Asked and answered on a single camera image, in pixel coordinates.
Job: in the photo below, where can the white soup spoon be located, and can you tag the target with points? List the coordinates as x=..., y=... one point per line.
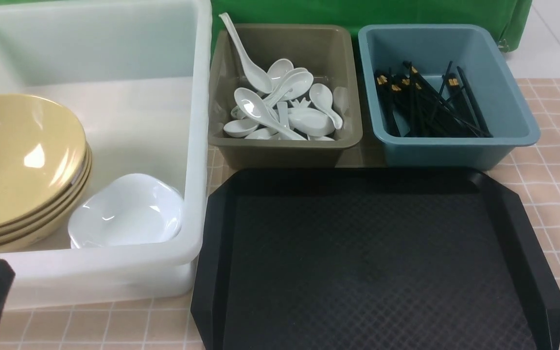
x=255, y=75

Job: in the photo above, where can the white square dish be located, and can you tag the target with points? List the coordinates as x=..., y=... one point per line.
x=134, y=193
x=124, y=229

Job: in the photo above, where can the white spoon bowl centre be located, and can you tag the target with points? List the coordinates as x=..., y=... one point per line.
x=310, y=121

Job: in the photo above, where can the middle stacked yellow bowl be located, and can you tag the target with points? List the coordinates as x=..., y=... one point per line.
x=12, y=229

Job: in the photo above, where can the bottom stacked yellow bowl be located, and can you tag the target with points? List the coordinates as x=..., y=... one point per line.
x=48, y=224

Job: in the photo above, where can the white spoon lower left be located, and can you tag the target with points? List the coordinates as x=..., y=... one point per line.
x=240, y=128

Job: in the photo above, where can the white spoon centre long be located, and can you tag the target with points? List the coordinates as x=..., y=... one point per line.
x=254, y=107

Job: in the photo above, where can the black serving tray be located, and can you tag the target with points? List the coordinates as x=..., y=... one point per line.
x=372, y=259

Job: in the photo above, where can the white spoon right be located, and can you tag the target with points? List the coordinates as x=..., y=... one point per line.
x=322, y=98

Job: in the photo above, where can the white spoon top of pile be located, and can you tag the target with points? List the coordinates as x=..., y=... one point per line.
x=278, y=70

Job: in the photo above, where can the olive green spoon bin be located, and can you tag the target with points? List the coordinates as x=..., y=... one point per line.
x=324, y=50

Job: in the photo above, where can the black chopsticks pile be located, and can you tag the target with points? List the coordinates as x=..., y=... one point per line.
x=413, y=108

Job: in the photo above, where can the blue chopstick bin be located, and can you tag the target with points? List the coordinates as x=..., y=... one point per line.
x=430, y=48

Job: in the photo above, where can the white square dish in tub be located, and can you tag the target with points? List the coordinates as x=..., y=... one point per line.
x=124, y=229

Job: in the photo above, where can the green cloth backdrop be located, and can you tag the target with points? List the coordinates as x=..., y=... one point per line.
x=504, y=19

